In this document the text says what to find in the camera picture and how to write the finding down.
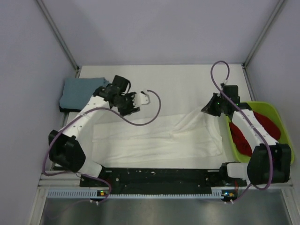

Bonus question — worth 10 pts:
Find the white t shirt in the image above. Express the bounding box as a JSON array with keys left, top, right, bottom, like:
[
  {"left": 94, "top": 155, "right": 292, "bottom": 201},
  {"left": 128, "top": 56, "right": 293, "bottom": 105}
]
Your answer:
[{"left": 91, "top": 108, "right": 223, "bottom": 167}]

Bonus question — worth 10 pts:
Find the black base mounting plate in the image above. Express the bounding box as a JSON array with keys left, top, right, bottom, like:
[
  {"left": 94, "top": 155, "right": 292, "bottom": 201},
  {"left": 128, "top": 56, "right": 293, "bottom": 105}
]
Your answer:
[{"left": 79, "top": 166, "right": 248, "bottom": 195}]

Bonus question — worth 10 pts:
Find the white slotted cable duct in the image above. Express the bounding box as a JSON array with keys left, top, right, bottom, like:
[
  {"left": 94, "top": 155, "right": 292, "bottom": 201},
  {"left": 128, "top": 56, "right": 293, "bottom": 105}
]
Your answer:
[{"left": 47, "top": 188, "right": 237, "bottom": 200}]

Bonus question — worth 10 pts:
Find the aluminium frame post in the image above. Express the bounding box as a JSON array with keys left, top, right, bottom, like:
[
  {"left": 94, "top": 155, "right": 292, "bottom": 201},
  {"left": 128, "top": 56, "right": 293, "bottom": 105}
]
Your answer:
[
  {"left": 242, "top": 0, "right": 288, "bottom": 70},
  {"left": 35, "top": 0, "right": 80, "bottom": 71}
]

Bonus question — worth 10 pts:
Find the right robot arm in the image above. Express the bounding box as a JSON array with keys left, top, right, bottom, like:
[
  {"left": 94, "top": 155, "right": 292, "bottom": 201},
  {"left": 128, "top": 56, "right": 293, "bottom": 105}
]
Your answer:
[{"left": 201, "top": 83, "right": 292, "bottom": 187}]

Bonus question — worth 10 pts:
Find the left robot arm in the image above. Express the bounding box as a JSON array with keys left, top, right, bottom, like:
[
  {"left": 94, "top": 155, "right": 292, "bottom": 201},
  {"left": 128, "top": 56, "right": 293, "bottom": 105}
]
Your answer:
[{"left": 45, "top": 75, "right": 149, "bottom": 186}]

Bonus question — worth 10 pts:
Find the aluminium frame post left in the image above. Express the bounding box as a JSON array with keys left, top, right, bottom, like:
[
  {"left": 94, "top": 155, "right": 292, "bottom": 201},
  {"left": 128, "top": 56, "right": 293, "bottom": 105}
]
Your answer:
[{"left": 35, "top": 0, "right": 80, "bottom": 71}]

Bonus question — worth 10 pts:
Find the red t shirt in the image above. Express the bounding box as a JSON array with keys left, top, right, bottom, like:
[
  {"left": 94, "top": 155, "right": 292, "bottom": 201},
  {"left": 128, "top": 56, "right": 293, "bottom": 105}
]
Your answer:
[{"left": 229, "top": 110, "right": 281, "bottom": 157}]

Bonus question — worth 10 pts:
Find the aluminium frame post right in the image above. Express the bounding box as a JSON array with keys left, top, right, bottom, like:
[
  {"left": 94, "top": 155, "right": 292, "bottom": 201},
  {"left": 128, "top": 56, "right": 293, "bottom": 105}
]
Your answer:
[{"left": 242, "top": 0, "right": 288, "bottom": 70}]

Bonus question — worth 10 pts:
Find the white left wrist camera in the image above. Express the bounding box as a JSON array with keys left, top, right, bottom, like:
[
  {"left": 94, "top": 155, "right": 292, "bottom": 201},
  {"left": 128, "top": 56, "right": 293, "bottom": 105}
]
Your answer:
[{"left": 133, "top": 89, "right": 150, "bottom": 107}]

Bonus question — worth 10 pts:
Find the folded blue t shirt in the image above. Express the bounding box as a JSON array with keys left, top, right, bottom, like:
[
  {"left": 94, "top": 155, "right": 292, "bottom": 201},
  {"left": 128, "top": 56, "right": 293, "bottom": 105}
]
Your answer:
[{"left": 59, "top": 77, "right": 109, "bottom": 113}]

